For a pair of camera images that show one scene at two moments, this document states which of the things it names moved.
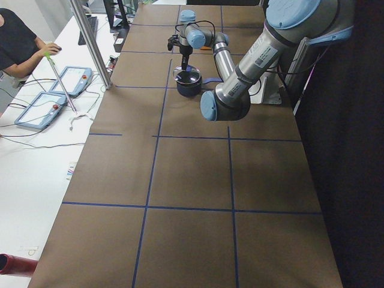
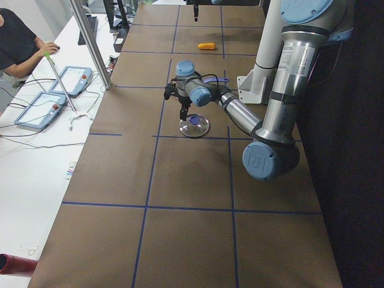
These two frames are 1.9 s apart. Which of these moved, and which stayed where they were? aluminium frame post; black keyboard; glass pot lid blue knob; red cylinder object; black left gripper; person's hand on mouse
Moved: black left gripper; glass pot lid blue knob
Stayed: black keyboard; aluminium frame post; red cylinder object; person's hand on mouse
